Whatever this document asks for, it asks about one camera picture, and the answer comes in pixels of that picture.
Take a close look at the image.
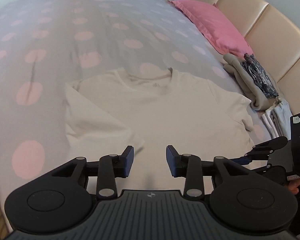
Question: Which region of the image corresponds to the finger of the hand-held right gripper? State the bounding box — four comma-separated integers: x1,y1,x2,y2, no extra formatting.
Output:
230,151,274,166
252,136,288,152

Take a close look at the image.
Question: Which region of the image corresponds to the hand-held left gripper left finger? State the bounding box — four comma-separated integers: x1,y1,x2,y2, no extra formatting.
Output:
51,145,135,201

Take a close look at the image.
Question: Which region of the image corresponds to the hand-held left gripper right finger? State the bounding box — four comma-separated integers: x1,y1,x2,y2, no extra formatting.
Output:
166,144,253,201

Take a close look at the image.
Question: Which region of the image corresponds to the cream t-shirt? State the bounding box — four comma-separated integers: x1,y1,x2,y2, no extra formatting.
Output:
64,67,255,193

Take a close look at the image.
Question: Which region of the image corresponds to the person's right hand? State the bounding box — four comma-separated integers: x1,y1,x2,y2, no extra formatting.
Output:
284,178,300,195

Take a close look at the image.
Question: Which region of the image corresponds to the folded white garment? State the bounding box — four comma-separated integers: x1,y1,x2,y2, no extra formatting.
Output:
261,104,282,139

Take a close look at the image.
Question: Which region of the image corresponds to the folded light blue garment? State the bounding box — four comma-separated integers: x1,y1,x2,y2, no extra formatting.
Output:
272,98,292,141

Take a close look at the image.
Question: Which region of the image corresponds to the dark patterned garment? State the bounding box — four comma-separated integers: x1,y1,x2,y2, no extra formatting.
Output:
240,53,279,99

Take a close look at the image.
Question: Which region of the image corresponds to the folded beige garment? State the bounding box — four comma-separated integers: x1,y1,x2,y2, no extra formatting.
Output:
223,53,281,111

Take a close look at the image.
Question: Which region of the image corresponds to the beige padded headboard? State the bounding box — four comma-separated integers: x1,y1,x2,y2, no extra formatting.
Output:
187,0,300,121

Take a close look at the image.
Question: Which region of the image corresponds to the pink pillow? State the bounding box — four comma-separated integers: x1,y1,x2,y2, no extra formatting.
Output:
168,0,254,59

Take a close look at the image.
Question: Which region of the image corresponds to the bed with pink-dotted sheet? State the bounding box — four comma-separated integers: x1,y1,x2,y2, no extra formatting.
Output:
0,0,273,233

